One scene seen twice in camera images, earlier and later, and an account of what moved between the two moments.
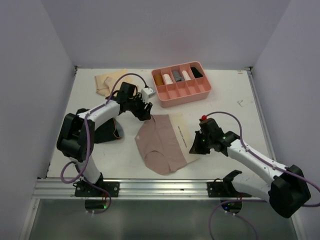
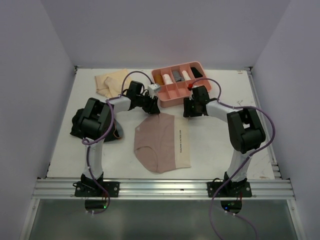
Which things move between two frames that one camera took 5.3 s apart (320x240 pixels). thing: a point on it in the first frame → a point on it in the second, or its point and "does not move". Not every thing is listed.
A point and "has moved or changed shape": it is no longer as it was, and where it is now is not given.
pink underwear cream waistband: (164, 141) has moved or changed shape
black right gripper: (196, 147) → (188, 111)
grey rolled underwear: (177, 77) does not move
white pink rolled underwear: (167, 79) does not move
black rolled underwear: (196, 74) does not move
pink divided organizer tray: (177, 83) does not move
